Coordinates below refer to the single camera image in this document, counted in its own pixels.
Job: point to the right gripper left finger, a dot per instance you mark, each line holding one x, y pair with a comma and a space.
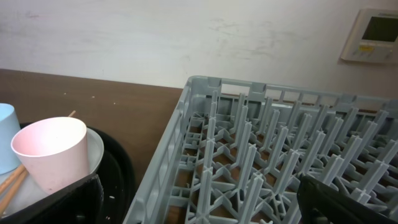
79, 202

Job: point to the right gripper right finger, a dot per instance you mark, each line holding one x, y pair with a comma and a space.
319, 203

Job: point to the pink plastic cup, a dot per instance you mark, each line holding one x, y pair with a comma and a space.
54, 151

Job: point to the blue plastic cup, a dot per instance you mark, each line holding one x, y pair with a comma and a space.
9, 128

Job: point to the grey dishwasher rack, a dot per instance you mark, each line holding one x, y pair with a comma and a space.
233, 152

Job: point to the round black tray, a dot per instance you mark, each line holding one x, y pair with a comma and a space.
117, 179

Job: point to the grey round plate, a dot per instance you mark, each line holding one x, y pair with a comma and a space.
30, 193

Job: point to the wooden chopstick lower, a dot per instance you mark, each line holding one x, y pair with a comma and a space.
12, 192

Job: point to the wooden chopstick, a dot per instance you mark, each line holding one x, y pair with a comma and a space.
12, 192
11, 178

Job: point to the wooden chopstick upper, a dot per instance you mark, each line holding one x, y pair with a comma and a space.
11, 178

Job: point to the wall control panel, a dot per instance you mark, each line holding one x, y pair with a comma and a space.
373, 38

